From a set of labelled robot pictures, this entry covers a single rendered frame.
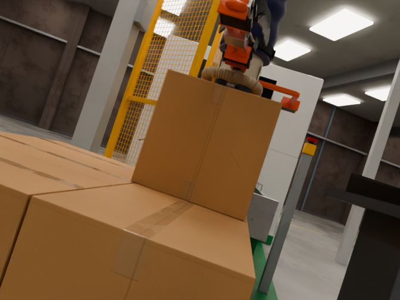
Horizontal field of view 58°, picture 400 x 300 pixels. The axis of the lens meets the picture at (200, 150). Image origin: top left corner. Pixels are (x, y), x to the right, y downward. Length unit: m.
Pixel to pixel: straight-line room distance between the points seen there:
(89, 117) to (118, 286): 2.19
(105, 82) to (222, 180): 1.73
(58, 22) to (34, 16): 0.69
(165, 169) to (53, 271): 0.63
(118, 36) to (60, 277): 2.31
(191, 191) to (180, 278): 0.62
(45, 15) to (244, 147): 11.67
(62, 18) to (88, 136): 9.94
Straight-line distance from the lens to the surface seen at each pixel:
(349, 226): 4.88
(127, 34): 2.80
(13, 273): 0.71
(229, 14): 0.94
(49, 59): 12.31
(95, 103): 2.75
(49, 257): 0.68
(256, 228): 1.85
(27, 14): 12.72
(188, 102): 1.22
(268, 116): 1.19
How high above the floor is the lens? 0.70
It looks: 1 degrees up
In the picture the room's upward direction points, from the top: 19 degrees clockwise
